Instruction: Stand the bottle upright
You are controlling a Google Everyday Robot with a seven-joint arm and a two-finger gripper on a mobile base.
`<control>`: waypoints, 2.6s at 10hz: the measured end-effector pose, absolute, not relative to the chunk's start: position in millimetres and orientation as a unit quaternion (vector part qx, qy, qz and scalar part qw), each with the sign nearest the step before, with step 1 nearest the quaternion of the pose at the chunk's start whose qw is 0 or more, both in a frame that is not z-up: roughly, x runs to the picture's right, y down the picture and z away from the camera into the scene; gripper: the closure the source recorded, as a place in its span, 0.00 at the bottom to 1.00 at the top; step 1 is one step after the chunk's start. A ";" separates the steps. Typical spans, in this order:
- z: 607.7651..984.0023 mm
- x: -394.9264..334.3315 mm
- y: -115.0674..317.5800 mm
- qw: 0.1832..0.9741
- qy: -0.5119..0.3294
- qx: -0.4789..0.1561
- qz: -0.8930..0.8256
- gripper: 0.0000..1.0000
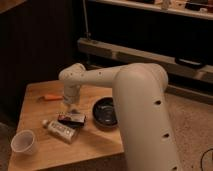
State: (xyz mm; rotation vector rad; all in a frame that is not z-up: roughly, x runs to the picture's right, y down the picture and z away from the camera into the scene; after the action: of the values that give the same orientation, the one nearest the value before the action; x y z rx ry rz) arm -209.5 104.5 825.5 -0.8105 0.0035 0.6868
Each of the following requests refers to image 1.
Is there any black cable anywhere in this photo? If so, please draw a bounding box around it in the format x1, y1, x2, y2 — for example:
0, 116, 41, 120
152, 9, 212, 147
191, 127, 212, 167
199, 148, 213, 171

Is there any white bottle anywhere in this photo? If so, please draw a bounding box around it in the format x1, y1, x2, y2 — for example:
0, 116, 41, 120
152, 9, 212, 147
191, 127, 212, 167
42, 120, 76, 143

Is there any black and red box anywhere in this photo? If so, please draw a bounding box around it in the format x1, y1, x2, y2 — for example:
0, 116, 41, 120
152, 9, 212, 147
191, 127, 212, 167
58, 114, 86, 128

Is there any orange carrot toy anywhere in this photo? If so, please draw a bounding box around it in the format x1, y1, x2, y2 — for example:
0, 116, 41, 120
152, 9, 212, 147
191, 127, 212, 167
40, 94, 62, 101

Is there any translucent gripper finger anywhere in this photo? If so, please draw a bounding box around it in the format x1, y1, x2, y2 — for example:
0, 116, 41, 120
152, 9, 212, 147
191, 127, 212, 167
66, 104, 71, 112
71, 104, 78, 112

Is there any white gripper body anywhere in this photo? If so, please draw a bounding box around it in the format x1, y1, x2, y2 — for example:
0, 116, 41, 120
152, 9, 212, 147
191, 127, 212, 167
63, 85, 80, 104

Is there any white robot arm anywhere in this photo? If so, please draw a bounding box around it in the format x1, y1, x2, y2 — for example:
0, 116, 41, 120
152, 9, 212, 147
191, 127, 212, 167
59, 63, 183, 171

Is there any black bowl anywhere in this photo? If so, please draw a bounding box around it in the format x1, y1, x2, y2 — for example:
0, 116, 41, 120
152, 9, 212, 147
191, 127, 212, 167
92, 97, 118, 129

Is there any metal pole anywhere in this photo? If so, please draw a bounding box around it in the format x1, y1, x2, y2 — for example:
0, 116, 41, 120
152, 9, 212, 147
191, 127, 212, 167
82, 0, 91, 40

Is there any wooden low table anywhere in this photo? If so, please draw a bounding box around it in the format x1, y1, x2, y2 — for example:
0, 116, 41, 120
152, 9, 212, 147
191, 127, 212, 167
8, 81, 123, 171

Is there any long grey case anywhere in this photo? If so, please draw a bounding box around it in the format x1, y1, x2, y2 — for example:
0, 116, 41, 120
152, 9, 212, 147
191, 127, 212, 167
77, 38, 213, 84

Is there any black case handle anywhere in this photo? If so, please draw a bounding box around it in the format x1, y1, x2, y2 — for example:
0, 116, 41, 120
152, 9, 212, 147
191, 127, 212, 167
175, 58, 206, 69

